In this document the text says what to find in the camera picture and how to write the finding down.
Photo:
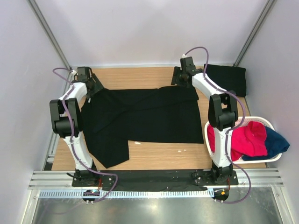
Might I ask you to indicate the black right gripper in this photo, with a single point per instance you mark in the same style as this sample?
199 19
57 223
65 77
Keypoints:
175 80

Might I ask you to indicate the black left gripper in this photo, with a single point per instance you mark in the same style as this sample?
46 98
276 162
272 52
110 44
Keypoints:
97 86

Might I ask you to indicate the black t shirt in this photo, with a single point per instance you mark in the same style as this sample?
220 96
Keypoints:
228 77
112 118

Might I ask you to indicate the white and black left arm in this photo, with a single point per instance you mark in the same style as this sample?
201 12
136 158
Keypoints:
67 121

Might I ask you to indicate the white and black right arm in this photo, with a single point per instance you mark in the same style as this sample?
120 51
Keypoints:
222 115

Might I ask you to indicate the folded black t shirt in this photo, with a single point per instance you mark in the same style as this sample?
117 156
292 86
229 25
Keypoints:
228 77

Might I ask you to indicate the white laundry basket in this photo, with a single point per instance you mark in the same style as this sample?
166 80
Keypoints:
265 123

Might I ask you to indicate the red t shirt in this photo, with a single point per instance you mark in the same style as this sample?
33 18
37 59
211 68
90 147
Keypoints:
248 140

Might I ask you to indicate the navy blue t shirt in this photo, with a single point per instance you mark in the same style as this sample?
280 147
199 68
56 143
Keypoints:
274 143

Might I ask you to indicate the right aluminium frame post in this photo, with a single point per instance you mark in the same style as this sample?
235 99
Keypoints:
269 5

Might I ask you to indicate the aluminium frame post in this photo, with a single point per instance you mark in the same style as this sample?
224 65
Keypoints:
269 5
45 26

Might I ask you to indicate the left aluminium frame post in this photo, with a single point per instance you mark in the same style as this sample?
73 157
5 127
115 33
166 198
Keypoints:
45 26

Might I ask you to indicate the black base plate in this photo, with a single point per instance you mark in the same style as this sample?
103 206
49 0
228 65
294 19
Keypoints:
146 178

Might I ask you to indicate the white slotted cable duct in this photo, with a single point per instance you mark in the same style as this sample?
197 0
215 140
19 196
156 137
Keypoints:
85 194

